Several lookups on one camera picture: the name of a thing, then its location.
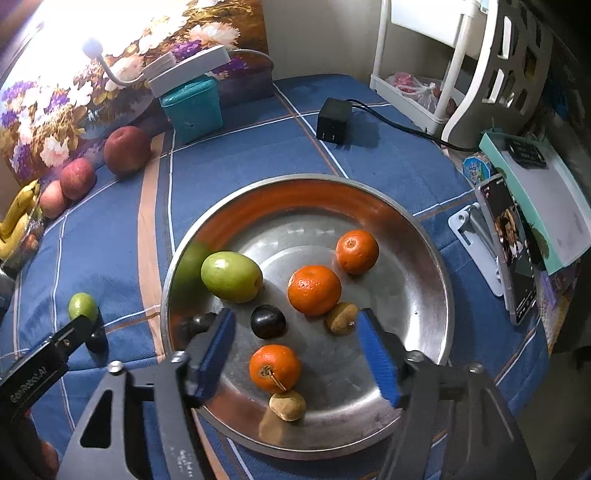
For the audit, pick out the red apple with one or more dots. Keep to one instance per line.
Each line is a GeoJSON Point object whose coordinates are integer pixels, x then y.
{"type": "Point", "coordinates": [51, 199]}
{"type": "Point", "coordinates": [77, 177]}
{"type": "Point", "coordinates": [127, 150]}

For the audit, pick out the brown kiwi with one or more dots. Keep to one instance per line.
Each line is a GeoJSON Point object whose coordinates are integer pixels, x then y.
{"type": "Point", "coordinates": [287, 405]}
{"type": "Point", "coordinates": [341, 317]}

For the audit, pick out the teal and white box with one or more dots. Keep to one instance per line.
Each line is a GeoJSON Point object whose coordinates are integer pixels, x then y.
{"type": "Point", "coordinates": [540, 198]}

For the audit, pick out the black plum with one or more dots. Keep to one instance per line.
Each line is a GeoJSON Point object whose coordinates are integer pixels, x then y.
{"type": "Point", "coordinates": [197, 324]}
{"type": "Point", "coordinates": [268, 321]}
{"type": "Point", "coordinates": [98, 342]}

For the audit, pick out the clear plastic fruit container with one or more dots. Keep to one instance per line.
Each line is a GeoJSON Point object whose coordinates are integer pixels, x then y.
{"type": "Point", "coordinates": [27, 243]}

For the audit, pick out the black power adapter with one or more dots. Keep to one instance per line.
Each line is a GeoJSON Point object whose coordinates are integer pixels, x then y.
{"type": "Point", "coordinates": [333, 121]}

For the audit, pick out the white flat box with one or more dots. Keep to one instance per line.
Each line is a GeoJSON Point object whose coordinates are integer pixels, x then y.
{"type": "Point", "coordinates": [194, 67]}

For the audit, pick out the blue plaid tablecloth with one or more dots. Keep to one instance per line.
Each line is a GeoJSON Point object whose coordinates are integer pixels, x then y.
{"type": "Point", "coordinates": [115, 258]}

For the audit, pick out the orange mandarin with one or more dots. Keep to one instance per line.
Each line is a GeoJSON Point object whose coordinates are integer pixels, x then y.
{"type": "Point", "coordinates": [274, 369]}
{"type": "Point", "coordinates": [356, 251]}
{"type": "Point", "coordinates": [314, 290]}

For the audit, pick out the black remote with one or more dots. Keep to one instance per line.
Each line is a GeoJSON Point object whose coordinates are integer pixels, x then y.
{"type": "Point", "coordinates": [526, 152]}

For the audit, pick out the white phone stand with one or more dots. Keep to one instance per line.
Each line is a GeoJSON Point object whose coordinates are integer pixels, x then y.
{"type": "Point", "coordinates": [475, 235]}

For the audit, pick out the smartphone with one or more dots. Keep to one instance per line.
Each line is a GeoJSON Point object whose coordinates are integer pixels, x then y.
{"type": "Point", "coordinates": [508, 244]}

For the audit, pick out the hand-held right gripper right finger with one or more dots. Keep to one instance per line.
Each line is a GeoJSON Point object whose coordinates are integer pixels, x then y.
{"type": "Point", "coordinates": [378, 355]}

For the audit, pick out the teal plastic container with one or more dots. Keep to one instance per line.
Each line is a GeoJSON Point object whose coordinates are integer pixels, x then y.
{"type": "Point", "coordinates": [194, 110]}

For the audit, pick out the white gooseneck lamp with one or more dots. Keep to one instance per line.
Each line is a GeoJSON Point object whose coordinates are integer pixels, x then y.
{"type": "Point", "coordinates": [92, 46]}

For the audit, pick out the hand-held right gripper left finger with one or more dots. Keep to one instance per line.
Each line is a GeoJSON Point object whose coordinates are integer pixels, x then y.
{"type": "Point", "coordinates": [214, 355]}

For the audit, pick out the round steel plate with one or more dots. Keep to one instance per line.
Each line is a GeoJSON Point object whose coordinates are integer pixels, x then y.
{"type": "Point", "coordinates": [406, 277]}

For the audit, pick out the floral wall poster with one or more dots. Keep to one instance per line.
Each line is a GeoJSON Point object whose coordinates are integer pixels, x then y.
{"type": "Point", "coordinates": [221, 27]}

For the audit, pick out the clear plastic bag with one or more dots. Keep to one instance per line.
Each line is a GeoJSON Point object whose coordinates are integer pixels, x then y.
{"type": "Point", "coordinates": [415, 87]}

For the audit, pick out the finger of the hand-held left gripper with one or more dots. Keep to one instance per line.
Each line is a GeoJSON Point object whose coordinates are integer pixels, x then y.
{"type": "Point", "coordinates": [74, 332]}

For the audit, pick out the white ornate panel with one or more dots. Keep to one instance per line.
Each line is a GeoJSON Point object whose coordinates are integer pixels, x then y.
{"type": "Point", "coordinates": [517, 27]}

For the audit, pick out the purple floral printed box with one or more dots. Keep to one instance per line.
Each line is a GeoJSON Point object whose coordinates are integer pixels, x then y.
{"type": "Point", "coordinates": [558, 300]}

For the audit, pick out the green round fruit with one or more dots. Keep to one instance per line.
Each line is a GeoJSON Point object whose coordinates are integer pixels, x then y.
{"type": "Point", "coordinates": [83, 307]}
{"type": "Point", "coordinates": [231, 277]}

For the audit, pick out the white plastic rack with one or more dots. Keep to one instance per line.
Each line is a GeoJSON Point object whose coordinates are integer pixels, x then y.
{"type": "Point", "coordinates": [455, 64]}

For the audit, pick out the yellow banana bunch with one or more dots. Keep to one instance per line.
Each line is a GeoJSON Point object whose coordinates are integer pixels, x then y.
{"type": "Point", "coordinates": [16, 217]}

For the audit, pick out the round blue tin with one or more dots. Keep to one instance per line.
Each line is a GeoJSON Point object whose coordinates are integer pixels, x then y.
{"type": "Point", "coordinates": [478, 168]}

